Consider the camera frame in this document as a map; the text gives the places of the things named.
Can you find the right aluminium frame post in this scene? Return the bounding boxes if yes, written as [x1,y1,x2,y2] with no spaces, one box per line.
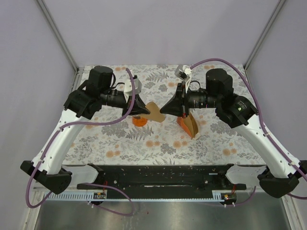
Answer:
[243,0,288,70]

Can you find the aluminium frame post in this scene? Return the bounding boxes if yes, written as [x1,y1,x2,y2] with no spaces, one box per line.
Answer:
[35,0,79,73]
[243,0,288,70]

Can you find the orange glass carafe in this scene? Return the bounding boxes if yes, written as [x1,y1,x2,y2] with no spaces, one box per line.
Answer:
[132,116,148,127]

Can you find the brown paper coffee filter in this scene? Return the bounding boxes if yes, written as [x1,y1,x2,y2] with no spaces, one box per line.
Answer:
[138,102,165,123]

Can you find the coffee filter box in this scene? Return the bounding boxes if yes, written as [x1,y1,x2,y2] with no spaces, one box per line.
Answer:
[177,113,200,139]

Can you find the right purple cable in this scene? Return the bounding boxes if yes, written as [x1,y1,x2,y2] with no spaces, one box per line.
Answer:
[189,57,307,208]

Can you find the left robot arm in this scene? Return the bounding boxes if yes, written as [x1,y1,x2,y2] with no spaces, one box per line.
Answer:
[21,66,149,194]

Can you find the left aluminium frame post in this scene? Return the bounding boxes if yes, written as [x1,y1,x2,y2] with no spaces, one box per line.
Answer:
[35,0,79,73]

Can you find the purple cable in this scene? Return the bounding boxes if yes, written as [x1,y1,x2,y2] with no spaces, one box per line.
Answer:
[25,68,137,218]
[189,57,307,208]

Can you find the stack of brown filters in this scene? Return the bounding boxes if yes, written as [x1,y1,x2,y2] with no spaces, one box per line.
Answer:
[186,113,199,138]

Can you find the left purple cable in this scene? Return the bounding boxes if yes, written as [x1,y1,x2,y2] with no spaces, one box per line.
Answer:
[25,68,137,218]

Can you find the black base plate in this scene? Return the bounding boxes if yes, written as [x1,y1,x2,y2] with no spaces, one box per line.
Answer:
[77,165,247,200]

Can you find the floral table mat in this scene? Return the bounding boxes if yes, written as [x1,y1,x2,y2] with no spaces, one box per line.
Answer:
[63,64,264,165]

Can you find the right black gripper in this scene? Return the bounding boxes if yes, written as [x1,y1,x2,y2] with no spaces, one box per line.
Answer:
[160,81,221,118]

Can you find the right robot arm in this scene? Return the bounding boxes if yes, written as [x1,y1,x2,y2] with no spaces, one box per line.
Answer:
[160,65,303,198]

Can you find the aluminium front rail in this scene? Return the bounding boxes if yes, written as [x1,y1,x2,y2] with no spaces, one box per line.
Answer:
[33,172,294,192]

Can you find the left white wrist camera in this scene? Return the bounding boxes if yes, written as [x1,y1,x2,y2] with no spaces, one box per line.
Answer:
[123,75,142,102]

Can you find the white slotted cable duct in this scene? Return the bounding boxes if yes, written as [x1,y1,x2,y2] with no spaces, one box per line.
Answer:
[47,190,236,202]

